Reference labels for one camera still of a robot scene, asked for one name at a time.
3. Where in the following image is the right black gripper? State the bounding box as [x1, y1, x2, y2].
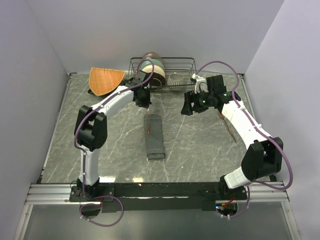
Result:
[180, 88, 214, 116]

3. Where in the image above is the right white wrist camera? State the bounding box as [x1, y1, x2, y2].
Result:
[191, 73, 208, 93]

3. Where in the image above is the green plate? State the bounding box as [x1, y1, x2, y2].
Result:
[140, 58, 165, 70]

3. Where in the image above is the striped grey ceramic cup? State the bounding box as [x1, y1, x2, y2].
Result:
[167, 72, 184, 86]

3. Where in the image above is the brown dark bowl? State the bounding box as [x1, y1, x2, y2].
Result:
[150, 77, 166, 87]

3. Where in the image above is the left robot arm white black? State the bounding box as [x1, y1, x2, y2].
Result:
[73, 70, 153, 201]

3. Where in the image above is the copper fork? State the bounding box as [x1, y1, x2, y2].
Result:
[218, 112, 237, 143]

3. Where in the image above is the grey cloth napkin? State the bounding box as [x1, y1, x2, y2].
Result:
[143, 114, 165, 161]

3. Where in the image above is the black wire dish rack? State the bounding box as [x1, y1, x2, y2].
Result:
[127, 52, 197, 93]

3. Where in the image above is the woven orange wicker tray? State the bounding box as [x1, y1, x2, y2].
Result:
[88, 67, 126, 96]

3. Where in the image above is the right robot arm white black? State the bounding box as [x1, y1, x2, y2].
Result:
[181, 74, 283, 200]

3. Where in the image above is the copper spoon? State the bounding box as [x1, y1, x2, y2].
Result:
[146, 107, 150, 135]

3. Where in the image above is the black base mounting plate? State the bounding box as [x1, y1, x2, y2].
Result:
[69, 182, 248, 213]

